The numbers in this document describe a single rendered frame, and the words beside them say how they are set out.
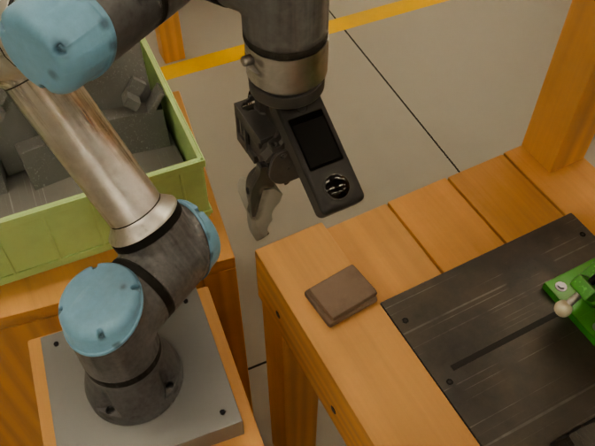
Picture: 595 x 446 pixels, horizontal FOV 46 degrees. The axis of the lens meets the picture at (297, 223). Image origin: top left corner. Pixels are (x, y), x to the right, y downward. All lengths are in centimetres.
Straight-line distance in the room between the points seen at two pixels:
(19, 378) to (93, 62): 114
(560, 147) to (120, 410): 92
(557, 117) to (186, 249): 75
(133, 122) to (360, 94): 157
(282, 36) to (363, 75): 242
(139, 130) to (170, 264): 54
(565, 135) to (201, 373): 79
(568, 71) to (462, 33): 197
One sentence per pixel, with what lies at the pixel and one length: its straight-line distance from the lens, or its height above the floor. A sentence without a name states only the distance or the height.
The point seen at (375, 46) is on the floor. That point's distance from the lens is 317.
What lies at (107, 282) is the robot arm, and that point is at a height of 112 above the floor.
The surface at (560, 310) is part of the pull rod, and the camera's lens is 121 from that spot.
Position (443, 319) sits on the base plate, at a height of 90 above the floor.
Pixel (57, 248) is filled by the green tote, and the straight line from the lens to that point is 140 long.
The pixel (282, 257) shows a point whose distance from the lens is 125.
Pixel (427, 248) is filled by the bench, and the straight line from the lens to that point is 131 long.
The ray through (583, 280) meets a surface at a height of 100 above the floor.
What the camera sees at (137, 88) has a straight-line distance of 151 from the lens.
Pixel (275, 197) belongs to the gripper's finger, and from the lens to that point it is 74.
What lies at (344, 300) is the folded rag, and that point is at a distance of 117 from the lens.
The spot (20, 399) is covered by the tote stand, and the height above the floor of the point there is 48.
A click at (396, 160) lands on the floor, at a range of 267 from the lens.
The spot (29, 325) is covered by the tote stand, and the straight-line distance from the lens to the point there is 145.
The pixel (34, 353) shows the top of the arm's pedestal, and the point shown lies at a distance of 129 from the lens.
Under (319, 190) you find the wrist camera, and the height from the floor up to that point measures 143.
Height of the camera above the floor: 192
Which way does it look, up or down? 52 degrees down
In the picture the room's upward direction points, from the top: straight up
